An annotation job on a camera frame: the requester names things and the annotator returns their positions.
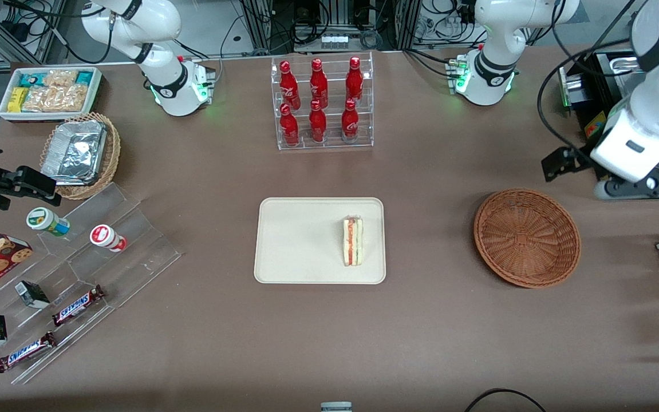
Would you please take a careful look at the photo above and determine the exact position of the clear acrylic bottle rack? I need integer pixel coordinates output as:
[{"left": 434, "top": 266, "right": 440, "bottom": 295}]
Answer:
[{"left": 271, "top": 51, "right": 374, "bottom": 151}]

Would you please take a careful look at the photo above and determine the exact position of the triangular sandwich wedge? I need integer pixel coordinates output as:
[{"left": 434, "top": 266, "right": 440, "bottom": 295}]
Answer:
[{"left": 343, "top": 216, "right": 364, "bottom": 267}]

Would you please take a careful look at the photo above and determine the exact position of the black food warmer machine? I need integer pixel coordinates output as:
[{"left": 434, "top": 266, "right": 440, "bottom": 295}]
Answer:
[{"left": 584, "top": 49, "right": 659, "bottom": 201}]

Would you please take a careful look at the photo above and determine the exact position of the red cola bottle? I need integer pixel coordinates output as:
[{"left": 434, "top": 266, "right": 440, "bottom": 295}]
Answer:
[
  {"left": 310, "top": 58, "right": 329, "bottom": 108},
  {"left": 346, "top": 57, "right": 364, "bottom": 104},
  {"left": 279, "top": 61, "right": 301, "bottom": 110},
  {"left": 279, "top": 104, "right": 299, "bottom": 146},
  {"left": 309, "top": 101, "right": 327, "bottom": 143},
  {"left": 341, "top": 99, "right": 360, "bottom": 142}
]

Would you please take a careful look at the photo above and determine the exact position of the red label yogurt cup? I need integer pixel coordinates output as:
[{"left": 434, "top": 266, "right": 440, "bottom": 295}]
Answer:
[{"left": 89, "top": 224, "right": 128, "bottom": 253}]

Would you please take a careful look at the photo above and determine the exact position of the Snickers chocolate bar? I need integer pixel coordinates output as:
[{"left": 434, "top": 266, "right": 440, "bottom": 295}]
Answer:
[
  {"left": 0, "top": 331, "right": 57, "bottom": 374},
  {"left": 52, "top": 284, "right": 106, "bottom": 327}
]

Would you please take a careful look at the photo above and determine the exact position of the oval light wicker basket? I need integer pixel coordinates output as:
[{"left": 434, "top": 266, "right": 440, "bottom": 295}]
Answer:
[{"left": 39, "top": 112, "right": 122, "bottom": 201}]

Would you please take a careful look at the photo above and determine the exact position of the black cable loop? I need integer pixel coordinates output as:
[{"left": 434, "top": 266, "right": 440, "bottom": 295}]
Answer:
[{"left": 464, "top": 388, "right": 547, "bottom": 412}]

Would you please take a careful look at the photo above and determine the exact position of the clear acrylic stepped display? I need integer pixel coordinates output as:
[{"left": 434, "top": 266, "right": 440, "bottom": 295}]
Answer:
[{"left": 0, "top": 182, "right": 182, "bottom": 385}]

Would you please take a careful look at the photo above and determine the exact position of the cream rectangular serving tray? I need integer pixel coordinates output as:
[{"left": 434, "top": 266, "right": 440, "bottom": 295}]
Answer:
[{"left": 254, "top": 197, "right": 386, "bottom": 285}]

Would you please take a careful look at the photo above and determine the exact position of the round brown wicker basket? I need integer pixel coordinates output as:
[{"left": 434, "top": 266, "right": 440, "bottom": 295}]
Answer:
[{"left": 473, "top": 188, "right": 582, "bottom": 288}]

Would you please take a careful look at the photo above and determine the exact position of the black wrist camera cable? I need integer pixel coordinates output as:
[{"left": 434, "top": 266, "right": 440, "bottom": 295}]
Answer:
[{"left": 536, "top": 0, "right": 650, "bottom": 161}]

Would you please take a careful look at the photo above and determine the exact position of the aluminium foil container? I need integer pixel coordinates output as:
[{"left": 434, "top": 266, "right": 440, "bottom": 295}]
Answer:
[{"left": 40, "top": 119, "right": 108, "bottom": 187}]

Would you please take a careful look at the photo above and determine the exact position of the clear rice cracker bag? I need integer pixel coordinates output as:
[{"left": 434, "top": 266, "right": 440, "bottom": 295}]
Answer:
[
  {"left": 22, "top": 86, "right": 58, "bottom": 113},
  {"left": 54, "top": 85, "right": 88, "bottom": 112},
  {"left": 43, "top": 69, "right": 80, "bottom": 88}
]

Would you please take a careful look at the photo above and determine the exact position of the yellow snack pack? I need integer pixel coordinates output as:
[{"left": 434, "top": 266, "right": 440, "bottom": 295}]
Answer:
[{"left": 7, "top": 87, "right": 29, "bottom": 113}]

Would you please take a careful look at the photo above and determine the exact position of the green label yogurt cup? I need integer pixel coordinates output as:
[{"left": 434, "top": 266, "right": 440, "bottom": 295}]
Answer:
[{"left": 26, "top": 207, "right": 71, "bottom": 237}]

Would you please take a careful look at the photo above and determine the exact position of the white snack bin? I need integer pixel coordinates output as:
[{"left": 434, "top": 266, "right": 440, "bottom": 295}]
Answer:
[{"left": 0, "top": 66, "right": 104, "bottom": 124}]

